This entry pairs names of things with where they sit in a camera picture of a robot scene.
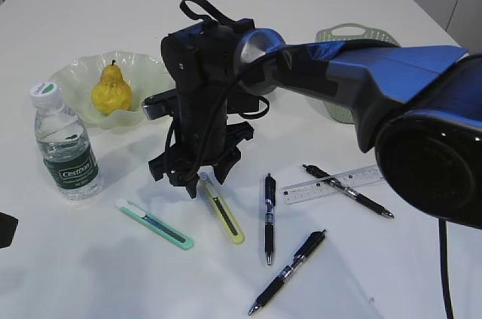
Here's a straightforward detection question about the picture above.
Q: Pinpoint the clear plastic ruler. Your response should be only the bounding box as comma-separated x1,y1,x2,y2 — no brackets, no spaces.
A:
279,165,384,204

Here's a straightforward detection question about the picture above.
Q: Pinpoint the blue silver wrist camera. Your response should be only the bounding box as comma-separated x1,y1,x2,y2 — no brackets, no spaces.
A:
141,89,178,120

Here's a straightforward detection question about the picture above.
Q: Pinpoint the black gel pen middle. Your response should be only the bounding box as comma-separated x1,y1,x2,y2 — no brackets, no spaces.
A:
264,173,276,266

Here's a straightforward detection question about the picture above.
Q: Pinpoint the clear water bottle green label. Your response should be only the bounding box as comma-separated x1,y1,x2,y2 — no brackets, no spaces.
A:
29,81,102,201

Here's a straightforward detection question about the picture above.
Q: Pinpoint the yellow pear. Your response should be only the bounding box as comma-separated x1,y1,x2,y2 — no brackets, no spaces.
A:
91,59,133,115

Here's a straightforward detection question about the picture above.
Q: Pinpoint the frosted green wavy glass plate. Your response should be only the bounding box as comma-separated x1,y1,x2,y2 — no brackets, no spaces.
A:
50,50,175,129

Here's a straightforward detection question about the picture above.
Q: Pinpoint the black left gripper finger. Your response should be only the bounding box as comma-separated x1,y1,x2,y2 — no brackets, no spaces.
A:
0,212,18,248

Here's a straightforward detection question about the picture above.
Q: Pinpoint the black gel pen front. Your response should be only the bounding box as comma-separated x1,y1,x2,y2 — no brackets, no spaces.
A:
248,229,327,316

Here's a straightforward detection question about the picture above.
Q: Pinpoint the teal utility knife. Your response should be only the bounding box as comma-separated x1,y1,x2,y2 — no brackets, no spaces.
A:
115,199,194,251

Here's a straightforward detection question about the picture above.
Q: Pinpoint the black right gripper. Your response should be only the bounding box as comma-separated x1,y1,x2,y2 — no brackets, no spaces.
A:
148,20,255,199

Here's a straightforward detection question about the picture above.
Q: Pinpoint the yellow utility knife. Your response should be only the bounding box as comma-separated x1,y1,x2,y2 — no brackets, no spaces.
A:
199,172,244,245

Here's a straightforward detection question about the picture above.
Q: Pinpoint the green woven plastic basket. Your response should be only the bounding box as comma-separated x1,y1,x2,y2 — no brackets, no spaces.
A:
316,23,400,124

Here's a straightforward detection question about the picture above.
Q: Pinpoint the black gel pen on ruler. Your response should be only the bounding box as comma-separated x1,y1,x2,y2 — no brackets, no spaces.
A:
303,165,395,219

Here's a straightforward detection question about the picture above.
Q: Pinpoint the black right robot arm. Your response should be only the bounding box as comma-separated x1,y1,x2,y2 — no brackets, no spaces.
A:
144,17,481,228

